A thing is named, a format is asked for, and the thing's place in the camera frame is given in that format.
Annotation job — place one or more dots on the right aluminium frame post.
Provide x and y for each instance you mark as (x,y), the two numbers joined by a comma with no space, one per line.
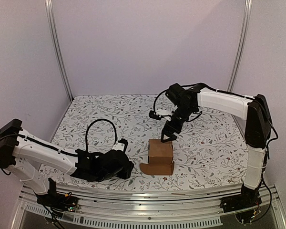
(241,44)

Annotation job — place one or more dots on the aluminium front rail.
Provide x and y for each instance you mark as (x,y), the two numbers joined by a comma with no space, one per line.
(186,209)

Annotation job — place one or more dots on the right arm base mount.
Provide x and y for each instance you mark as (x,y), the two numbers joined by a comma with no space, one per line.
(247,198)

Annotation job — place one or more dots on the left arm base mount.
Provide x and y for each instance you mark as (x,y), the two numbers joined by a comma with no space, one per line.
(57,201)

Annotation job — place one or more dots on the brown cardboard box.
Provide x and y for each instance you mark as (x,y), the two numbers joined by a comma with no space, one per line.
(160,159)

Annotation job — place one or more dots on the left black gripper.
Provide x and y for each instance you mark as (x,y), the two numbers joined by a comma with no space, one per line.
(126,173)

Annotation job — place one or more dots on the floral patterned table mat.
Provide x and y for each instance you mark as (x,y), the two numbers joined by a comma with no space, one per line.
(209,151)

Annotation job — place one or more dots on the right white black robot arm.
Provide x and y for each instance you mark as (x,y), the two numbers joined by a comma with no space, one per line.
(188,99)

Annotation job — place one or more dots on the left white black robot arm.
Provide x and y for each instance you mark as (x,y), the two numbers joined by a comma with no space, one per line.
(18,147)

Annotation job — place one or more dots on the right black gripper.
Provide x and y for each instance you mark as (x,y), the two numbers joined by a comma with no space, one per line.
(171,129)

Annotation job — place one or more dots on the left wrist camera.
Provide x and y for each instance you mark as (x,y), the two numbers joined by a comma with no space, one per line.
(121,145)

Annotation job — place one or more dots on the left aluminium frame post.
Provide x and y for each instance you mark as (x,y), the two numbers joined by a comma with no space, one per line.
(57,49)

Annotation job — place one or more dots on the aluminium frame post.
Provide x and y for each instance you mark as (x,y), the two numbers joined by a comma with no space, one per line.
(241,44)
(57,49)

